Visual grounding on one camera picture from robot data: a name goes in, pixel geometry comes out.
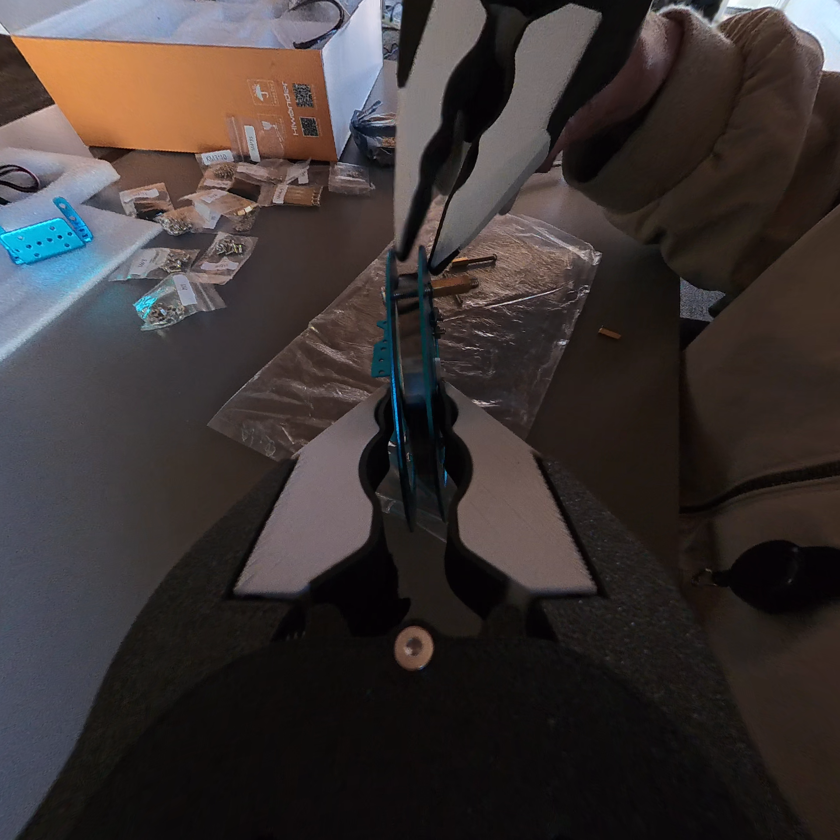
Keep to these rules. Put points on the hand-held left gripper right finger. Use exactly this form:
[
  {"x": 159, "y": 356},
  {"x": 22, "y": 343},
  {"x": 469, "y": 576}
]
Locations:
[{"x": 518, "y": 518}]

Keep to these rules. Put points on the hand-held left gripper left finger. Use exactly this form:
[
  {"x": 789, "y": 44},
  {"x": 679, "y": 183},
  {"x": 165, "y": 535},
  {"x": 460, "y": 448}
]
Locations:
[{"x": 315, "y": 518}]

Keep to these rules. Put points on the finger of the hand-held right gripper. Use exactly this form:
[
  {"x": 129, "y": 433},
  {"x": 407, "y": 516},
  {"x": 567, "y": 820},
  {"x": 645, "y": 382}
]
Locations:
[
  {"x": 423, "y": 98},
  {"x": 518, "y": 138}
]

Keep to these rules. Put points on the blue disc bearing assembly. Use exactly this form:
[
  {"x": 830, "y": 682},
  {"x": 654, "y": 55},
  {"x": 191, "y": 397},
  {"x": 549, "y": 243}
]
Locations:
[{"x": 413, "y": 348}]

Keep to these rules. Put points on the person's right forearm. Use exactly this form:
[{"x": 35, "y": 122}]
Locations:
[{"x": 722, "y": 131}]

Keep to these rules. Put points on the person's right hand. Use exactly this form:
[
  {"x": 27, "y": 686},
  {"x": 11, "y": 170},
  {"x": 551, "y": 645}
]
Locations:
[{"x": 623, "y": 92}]

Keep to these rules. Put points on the dark foil parts bag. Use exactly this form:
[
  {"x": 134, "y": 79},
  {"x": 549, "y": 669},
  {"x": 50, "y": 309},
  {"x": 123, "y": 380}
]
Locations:
[{"x": 374, "y": 134}]

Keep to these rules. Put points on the clear plastic bag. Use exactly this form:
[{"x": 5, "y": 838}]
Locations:
[{"x": 512, "y": 328}]

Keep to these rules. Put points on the pile of small screw bags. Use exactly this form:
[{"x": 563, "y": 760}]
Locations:
[{"x": 223, "y": 253}]

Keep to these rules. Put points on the orange cardboard box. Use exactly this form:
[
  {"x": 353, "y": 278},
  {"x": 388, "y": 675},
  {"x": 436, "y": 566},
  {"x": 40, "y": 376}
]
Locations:
[{"x": 164, "y": 98}]

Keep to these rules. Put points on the white foam board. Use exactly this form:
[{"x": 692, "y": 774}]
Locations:
[{"x": 65, "y": 295}]

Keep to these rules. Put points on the white foam block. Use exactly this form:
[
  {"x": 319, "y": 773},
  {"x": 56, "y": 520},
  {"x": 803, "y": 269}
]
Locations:
[{"x": 72, "y": 180}]

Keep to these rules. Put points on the blue metal bracket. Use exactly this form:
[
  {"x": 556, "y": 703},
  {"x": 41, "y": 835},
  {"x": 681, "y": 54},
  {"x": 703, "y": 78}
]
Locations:
[{"x": 43, "y": 233}]

